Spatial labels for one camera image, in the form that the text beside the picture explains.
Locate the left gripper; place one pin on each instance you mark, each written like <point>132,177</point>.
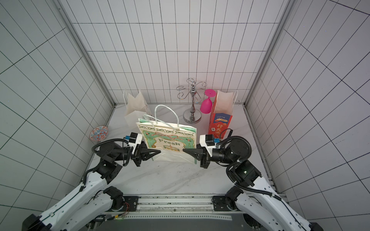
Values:
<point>143,152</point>

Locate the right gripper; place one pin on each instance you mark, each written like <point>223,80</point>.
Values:
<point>204,156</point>

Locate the green Fresh paper bag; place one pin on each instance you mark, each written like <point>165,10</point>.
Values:
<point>169,138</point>

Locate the red printed paper bag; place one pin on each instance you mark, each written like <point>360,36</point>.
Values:
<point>221,114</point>

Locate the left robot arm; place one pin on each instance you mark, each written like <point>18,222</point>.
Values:
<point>94,195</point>

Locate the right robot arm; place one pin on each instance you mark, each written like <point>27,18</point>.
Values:
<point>251,192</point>

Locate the white Happy Every Day bag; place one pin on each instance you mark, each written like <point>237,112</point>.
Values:
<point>136,108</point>

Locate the chrome cup holder stand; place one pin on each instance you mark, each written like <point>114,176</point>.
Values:
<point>191,115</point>

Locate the pink plastic wine glass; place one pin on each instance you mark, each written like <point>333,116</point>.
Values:
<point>207,104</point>

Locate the patterned ceramic bowl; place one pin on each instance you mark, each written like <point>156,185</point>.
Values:
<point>99,133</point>

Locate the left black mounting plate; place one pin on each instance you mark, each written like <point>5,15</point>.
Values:
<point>126,204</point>

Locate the black mounting plate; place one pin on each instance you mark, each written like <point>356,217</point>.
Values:
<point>126,204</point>
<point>224,204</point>

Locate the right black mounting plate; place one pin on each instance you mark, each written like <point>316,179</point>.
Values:
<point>224,204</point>

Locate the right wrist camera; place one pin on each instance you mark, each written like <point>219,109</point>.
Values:
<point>208,142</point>

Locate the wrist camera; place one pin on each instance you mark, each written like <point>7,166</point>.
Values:
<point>208,142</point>
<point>134,139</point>

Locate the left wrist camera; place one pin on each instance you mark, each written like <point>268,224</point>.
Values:
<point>134,139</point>

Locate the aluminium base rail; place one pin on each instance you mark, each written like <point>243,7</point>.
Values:
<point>171,206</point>

